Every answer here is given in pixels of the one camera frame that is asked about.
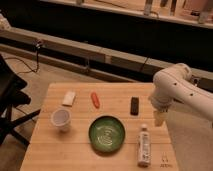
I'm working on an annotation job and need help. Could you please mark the green ceramic bowl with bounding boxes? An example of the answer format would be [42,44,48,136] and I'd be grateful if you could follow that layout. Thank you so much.
[88,116,125,153]

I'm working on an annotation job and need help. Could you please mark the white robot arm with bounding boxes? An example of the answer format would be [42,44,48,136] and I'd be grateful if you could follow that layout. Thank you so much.
[149,63,213,126]

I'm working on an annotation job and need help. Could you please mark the black remote control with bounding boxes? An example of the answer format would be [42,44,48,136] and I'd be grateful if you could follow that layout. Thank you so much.
[130,97,139,115]

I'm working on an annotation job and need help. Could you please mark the white plastic bottle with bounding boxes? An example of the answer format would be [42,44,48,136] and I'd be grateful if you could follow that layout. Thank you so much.
[138,124,151,167]

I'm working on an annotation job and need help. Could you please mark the orange carrot toy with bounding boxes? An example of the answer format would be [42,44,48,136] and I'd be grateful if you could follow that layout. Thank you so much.
[91,92,100,109]

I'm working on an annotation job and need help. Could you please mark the white rectangular block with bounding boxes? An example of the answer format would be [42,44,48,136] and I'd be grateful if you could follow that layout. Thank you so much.
[62,91,76,106]

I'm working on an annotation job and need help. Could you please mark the translucent plastic cup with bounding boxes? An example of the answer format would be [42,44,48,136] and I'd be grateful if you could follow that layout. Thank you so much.
[51,108,71,132]

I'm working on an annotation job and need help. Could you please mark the black office chair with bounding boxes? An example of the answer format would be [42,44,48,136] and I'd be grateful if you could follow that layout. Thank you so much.
[0,54,40,146]

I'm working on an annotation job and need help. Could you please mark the black hanging cable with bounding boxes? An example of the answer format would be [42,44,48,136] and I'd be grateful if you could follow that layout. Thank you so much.
[138,57,150,73]

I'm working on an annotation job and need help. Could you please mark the black cable on floor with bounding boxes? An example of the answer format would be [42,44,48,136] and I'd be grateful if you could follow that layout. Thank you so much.
[3,39,44,75]

